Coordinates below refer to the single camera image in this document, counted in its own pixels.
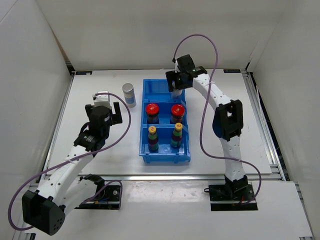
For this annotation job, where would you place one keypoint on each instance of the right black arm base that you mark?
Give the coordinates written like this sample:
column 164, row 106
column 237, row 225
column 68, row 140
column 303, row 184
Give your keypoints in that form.
column 237, row 195

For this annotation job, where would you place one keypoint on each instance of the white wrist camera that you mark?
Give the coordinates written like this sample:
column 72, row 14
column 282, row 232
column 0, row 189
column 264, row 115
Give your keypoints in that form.
column 176, row 66
column 101, row 98

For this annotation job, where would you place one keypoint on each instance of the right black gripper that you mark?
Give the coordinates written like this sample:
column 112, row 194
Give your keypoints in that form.
column 171, row 76

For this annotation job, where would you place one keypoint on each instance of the yellow-capped sauce bottle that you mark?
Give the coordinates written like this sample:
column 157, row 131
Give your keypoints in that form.
column 176, row 137
column 153, row 140

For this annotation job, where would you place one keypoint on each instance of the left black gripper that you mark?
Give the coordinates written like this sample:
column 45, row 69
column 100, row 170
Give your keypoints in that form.
column 116, row 117

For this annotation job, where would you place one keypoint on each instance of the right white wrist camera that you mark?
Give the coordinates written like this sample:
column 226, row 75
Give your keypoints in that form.
column 176, row 66

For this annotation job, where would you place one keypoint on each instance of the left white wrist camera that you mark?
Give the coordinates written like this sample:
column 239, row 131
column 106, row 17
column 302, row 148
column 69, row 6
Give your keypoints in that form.
column 101, row 98

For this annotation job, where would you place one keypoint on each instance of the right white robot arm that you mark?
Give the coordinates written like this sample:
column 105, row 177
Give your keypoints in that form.
column 227, row 122

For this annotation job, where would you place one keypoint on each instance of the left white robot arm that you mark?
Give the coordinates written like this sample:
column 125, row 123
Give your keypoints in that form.
column 47, row 207

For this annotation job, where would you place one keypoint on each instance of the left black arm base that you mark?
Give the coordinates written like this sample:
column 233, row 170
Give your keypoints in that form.
column 108, row 199

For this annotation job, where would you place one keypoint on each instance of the red-lidded sauce jar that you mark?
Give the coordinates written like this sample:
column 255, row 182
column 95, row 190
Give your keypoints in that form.
column 152, row 111
column 177, row 113

